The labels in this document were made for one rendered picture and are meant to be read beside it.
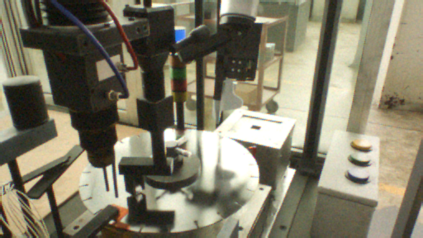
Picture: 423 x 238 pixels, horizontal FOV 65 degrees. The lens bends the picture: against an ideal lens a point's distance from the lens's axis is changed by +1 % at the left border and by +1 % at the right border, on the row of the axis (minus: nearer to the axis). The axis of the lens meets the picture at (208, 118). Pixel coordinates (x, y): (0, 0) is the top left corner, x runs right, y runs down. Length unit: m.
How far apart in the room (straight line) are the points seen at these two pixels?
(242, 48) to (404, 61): 2.99
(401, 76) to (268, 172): 2.87
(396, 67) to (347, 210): 2.93
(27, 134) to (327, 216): 0.59
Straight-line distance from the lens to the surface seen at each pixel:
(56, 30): 0.36
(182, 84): 0.86
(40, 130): 0.65
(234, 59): 0.66
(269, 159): 0.83
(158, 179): 0.59
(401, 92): 3.67
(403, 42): 3.53
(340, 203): 0.72
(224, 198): 0.56
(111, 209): 0.51
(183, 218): 0.52
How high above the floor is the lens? 1.30
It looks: 25 degrees down
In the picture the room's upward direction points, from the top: straight up
